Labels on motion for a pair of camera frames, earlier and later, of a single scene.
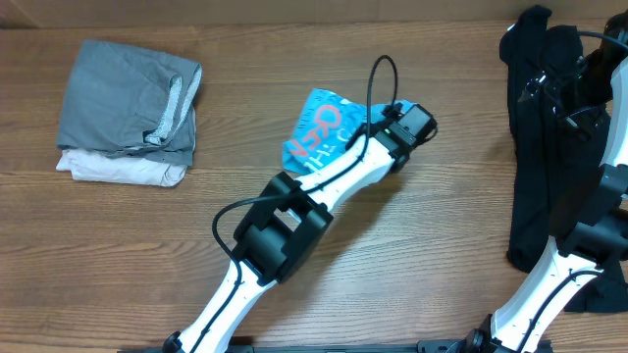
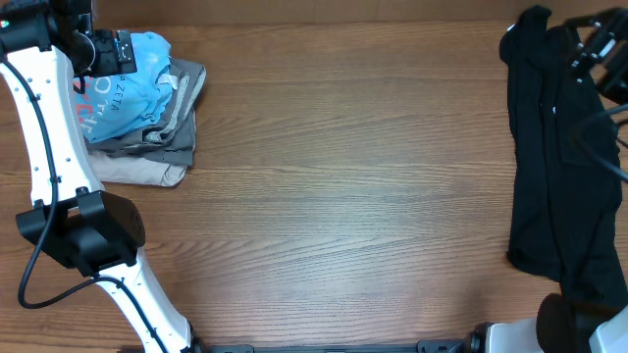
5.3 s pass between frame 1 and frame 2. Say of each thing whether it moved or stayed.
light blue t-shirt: moved
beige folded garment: stayed
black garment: stayed
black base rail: stayed
